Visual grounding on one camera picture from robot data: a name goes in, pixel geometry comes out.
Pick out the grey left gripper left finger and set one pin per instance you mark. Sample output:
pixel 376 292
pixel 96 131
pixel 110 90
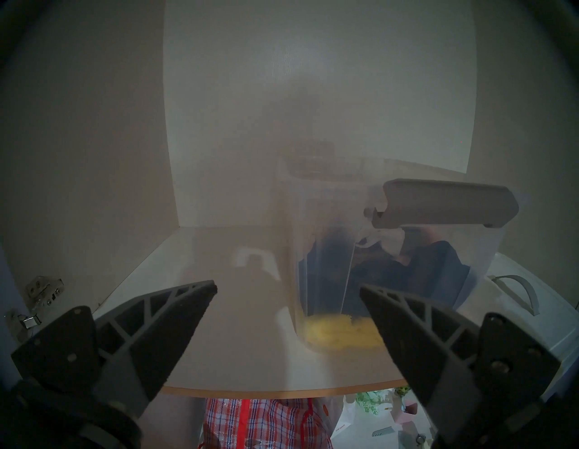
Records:
pixel 135 344

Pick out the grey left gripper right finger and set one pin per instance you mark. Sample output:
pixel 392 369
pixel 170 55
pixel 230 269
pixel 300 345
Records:
pixel 420 344

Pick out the white bin lid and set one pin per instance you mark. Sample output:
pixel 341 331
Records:
pixel 547 317

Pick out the clear plastic storage bin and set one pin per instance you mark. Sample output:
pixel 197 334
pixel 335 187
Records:
pixel 407 280
pixel 316 212

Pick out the yellow socks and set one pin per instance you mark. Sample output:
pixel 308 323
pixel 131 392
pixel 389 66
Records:
pixel 339 332

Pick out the metal cabinet door hinge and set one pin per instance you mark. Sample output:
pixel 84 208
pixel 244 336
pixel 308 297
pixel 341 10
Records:
pixel 43 292

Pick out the grey bin latch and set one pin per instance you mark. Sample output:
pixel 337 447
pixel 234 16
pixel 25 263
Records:
pixel 443 203

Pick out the white wardrobe cabinet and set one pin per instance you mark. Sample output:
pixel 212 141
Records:
pixel 316 90

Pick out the pink cup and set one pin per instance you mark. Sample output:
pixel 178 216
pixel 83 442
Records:
pixel 407 412

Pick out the green white plastic bag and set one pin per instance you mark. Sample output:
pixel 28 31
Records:
pixel 375 403

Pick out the grey comb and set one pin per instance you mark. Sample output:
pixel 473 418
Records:
pixel 382 431

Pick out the red plaid bag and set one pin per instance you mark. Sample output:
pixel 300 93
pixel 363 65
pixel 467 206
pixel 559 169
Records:
pixel 262 425

